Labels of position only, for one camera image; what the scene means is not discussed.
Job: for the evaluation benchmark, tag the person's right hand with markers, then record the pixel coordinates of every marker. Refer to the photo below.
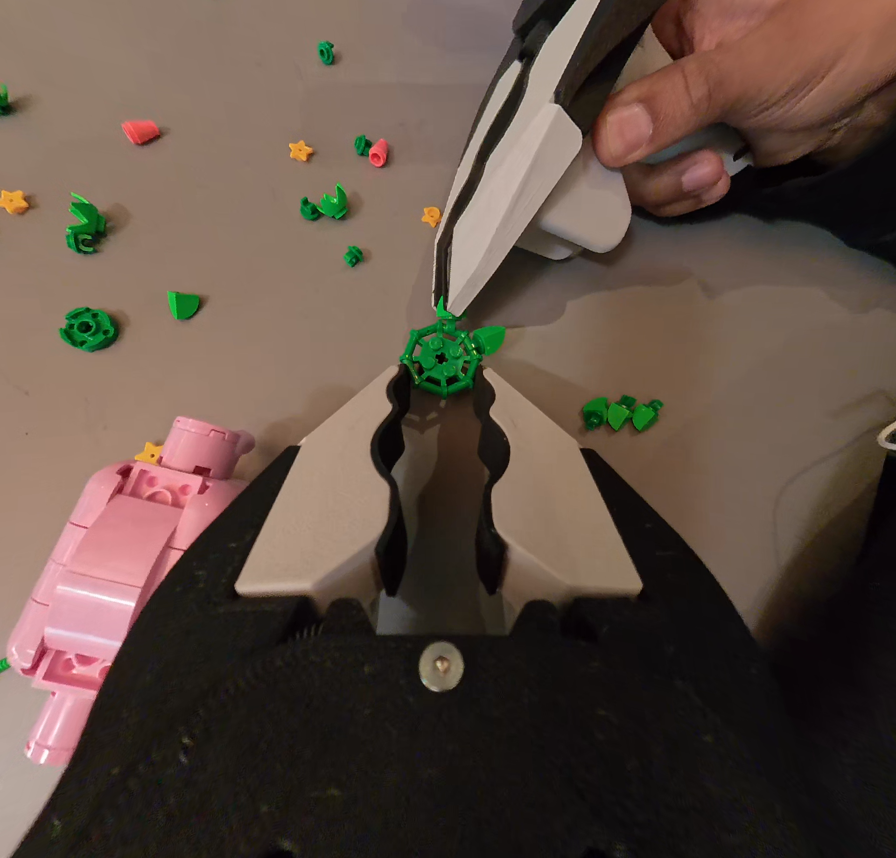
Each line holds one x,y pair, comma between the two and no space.
770,67

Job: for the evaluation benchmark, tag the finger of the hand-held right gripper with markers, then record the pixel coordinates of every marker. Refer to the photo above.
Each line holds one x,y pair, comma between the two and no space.
498,102
532,172

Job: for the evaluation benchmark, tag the yellow star brick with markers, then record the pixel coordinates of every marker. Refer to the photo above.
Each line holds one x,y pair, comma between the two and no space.
300,150
148,453
14,201

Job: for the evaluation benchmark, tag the green web plant assembly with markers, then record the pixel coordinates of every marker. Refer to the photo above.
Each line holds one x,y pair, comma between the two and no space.
441,362

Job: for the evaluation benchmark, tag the red cone brick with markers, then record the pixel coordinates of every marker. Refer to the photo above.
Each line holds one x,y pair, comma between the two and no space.
140,132
379,152

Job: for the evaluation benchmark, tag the small green stud brick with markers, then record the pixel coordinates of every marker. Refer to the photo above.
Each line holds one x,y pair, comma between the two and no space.
362,145
353,256
326,52

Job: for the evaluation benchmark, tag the green leaf brick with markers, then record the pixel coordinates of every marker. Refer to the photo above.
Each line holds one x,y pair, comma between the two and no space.
491,340
444,309

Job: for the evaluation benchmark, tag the green half-dome brick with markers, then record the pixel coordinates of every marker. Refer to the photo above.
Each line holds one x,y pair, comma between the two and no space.
182,305

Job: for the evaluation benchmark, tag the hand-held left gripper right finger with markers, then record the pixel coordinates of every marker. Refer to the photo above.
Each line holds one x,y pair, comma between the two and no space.
567,522

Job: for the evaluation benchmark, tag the green clawed plant brick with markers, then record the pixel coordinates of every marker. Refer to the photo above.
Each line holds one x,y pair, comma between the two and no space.
325,204

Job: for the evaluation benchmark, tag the scattered green leaf pieces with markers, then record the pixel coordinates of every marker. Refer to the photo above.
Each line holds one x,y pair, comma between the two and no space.
619,413

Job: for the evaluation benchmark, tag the green spiky plant brick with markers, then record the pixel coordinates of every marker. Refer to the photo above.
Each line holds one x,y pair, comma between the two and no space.
3,100
85,225

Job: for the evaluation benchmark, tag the yellow flower brick with hole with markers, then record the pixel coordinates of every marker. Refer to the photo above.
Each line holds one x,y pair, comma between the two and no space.
432,216

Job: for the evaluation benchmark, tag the green round plate brick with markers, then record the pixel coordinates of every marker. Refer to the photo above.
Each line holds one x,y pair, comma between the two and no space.
87,328

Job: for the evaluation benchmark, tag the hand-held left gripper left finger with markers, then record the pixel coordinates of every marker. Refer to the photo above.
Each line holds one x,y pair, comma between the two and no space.
315,522

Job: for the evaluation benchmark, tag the pink brick watering can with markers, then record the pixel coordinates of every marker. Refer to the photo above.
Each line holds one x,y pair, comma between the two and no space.
119,557

